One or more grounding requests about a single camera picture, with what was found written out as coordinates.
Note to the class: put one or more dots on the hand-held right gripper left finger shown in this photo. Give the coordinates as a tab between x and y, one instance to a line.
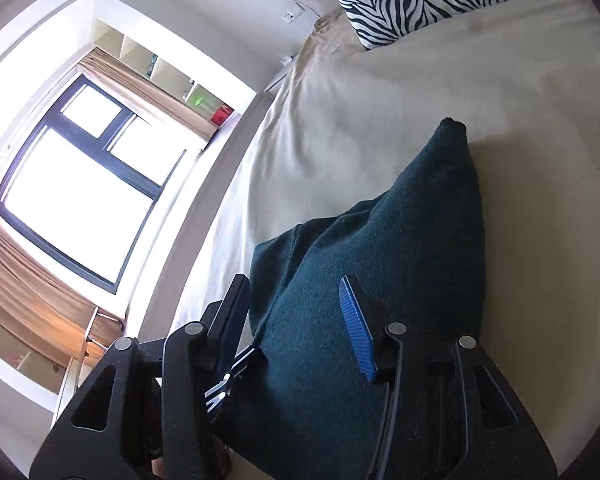
235	310

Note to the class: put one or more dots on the white wall outlet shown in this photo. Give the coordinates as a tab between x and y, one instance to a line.
293	13

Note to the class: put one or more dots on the red box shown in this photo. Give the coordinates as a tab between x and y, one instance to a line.
221	114

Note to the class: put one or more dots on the white wall shelf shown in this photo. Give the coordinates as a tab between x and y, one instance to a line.
145	55

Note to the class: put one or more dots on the white cubby shelf unit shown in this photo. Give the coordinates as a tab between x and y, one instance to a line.
20	355

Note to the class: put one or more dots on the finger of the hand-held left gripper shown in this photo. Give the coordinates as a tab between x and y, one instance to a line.
242	360

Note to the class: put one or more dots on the beige curtain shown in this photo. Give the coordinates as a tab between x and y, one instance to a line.
145	95
30	285

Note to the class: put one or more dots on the dark teal knit sweater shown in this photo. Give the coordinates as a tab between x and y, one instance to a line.
405	235

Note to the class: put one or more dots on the black framed window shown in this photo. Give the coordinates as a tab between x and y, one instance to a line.
80	200

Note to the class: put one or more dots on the bed with cream sheet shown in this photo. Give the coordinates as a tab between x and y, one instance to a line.
380	85

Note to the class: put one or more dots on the white metal rack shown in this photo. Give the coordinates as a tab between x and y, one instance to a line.
97	332

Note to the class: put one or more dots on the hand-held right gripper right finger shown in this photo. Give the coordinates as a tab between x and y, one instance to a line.
355	325

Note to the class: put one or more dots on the grey window ledge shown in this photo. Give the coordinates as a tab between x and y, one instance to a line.
200	210

